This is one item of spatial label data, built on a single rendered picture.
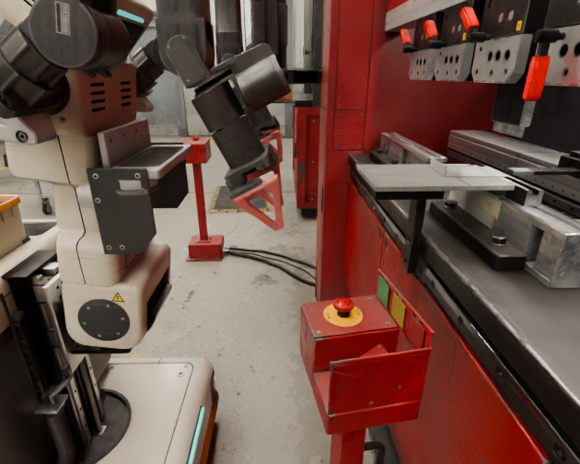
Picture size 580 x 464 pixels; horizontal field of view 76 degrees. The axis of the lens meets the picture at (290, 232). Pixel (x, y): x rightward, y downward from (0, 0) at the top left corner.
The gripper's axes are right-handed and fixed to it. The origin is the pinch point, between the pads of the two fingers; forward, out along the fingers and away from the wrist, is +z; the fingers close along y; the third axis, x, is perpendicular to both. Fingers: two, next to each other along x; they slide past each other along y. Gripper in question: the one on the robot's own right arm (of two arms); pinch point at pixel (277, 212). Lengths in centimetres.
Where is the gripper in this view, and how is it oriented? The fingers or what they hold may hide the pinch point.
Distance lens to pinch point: 56.7
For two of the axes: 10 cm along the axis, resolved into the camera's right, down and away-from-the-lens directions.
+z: 4.5, 8.2, 3.6
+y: -0.2, -3.9, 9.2
